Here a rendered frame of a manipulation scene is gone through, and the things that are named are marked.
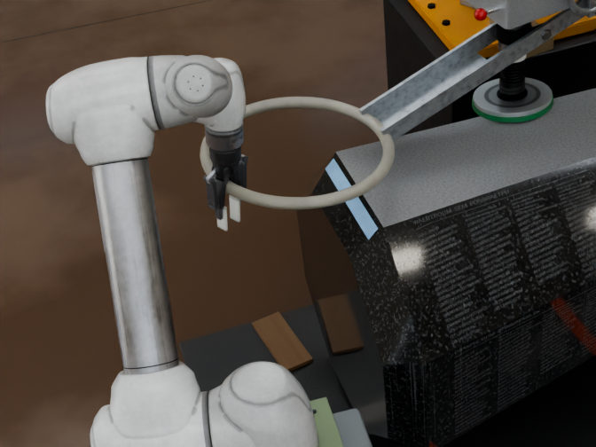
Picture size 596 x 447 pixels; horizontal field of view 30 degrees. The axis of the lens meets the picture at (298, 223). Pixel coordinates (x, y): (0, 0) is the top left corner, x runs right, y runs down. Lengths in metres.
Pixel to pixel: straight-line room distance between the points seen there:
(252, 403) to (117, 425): 0.24
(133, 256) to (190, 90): 0.31
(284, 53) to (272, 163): 0.82
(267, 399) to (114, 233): 0.39
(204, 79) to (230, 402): 0.56
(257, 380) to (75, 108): 0.57
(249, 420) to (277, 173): 2.46
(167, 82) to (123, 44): 3.40
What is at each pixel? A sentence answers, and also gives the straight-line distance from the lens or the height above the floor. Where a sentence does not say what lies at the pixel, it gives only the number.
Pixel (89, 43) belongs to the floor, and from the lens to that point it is 5.39.
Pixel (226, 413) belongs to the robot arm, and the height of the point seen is 1.12.
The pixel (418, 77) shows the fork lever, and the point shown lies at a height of 0.99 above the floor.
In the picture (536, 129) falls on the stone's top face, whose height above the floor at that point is 0.84.
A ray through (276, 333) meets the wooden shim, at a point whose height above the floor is 0.03.
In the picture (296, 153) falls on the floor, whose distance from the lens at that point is 4.40.
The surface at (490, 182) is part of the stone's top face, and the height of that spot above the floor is 0.84.
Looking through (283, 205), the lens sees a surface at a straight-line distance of 2.61.
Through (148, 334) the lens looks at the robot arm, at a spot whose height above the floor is 1.22.
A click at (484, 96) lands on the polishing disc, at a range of 3.11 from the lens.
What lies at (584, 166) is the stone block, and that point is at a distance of 2.91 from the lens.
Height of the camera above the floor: 2.58
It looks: 39 degrees down
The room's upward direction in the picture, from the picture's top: 7 degrees counter-clockwise
